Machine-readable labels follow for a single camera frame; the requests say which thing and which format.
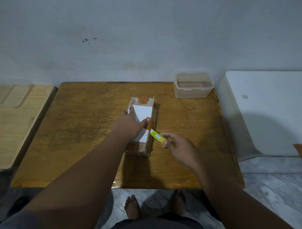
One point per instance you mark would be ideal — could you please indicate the person's right hand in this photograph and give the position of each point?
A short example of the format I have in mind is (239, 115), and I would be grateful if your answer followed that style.
(184, 151)

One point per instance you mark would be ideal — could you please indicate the light wooden side table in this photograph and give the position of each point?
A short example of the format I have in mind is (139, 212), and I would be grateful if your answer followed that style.
(23, 129)

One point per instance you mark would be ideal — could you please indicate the person's right forearm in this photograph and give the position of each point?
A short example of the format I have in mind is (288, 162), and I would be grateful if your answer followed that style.
(231, 203)

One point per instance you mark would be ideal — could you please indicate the yellow utility knife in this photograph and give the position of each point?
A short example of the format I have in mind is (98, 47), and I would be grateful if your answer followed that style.
(157, 136)

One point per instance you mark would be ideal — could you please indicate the white cabinet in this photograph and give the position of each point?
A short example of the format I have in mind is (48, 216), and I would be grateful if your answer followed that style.
(271, 113)

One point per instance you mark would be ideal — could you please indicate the person's right foot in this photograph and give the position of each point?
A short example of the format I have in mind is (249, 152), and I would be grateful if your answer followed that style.
(177, 203)

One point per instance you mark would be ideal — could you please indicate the dark shorts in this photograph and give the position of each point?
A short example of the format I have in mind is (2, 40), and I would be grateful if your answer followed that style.
(153, 224)

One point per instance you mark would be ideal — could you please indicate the brown cardboard box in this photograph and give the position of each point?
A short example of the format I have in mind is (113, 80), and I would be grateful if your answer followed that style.
(142, 113)

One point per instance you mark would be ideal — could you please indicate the short brown tape strip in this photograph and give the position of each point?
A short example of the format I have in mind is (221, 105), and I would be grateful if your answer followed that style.
(298, 150)

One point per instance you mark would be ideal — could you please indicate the person's left hand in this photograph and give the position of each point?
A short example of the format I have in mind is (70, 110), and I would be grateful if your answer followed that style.
(128, 127)

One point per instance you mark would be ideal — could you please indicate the clear plastic lid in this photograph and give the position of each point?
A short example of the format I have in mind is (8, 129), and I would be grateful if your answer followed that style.
(14, 96)

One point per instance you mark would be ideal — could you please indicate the person's left forearm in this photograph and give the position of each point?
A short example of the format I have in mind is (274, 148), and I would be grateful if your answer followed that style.
(82, 184)

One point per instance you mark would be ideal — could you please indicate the grey shirt sleeve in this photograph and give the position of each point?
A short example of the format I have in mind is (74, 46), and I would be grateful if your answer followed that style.
(14, 223)

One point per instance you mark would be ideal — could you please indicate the person's foot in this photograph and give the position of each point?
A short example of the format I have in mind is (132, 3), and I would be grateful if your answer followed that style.
(132, 208)
(177, 203)

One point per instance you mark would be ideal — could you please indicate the person's left foot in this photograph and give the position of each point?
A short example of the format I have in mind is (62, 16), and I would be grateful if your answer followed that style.
(132, 208)

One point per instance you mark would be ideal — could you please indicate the clear plastic container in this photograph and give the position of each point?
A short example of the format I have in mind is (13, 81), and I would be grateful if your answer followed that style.
(192, 87)

